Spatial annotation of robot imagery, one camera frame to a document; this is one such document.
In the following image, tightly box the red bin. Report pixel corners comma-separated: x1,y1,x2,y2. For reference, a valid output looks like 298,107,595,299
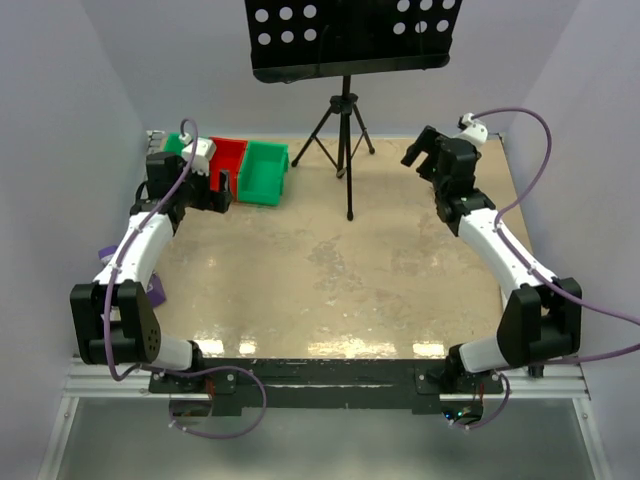
210,137,248,197

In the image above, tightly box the green bin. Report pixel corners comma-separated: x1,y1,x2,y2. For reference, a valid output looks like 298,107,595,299
163,132,193,156
237,140,289,206

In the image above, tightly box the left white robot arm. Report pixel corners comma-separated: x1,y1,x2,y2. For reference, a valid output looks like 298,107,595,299
70,152,233,392

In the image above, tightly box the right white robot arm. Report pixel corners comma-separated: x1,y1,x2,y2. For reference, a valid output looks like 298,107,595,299
401,126,582,393

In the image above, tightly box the purple holder box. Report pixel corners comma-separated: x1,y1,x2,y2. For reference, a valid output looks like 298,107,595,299
98,245,166,308

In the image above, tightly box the black music stand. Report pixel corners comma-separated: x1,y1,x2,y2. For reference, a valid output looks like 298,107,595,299
244,0,461,189

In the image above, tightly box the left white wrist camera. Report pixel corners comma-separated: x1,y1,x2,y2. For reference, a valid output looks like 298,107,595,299
178,133,216,176

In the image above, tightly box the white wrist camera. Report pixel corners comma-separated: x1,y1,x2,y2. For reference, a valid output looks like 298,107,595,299
456,112,489,148
178,133,216,176

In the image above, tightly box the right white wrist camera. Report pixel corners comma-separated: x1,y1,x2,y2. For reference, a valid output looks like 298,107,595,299
456,112,489,148

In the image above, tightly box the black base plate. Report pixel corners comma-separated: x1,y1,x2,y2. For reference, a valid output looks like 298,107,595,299
149,358,503,416

